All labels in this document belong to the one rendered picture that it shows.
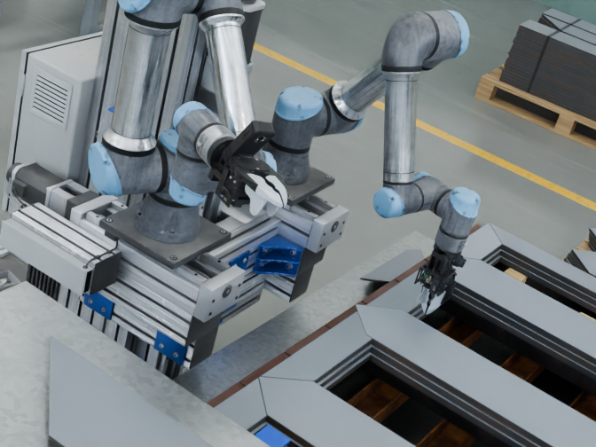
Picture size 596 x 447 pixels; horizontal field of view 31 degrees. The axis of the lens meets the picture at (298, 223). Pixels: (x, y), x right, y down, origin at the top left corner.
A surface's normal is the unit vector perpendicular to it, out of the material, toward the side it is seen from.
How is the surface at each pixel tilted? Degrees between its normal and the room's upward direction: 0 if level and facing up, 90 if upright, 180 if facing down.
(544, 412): 0
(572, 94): 90
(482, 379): 0
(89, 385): 0
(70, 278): 90
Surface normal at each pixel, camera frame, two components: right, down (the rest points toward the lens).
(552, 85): -0.50, 0.31
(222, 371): 0.24, -0.85
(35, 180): -0.20, -0.39
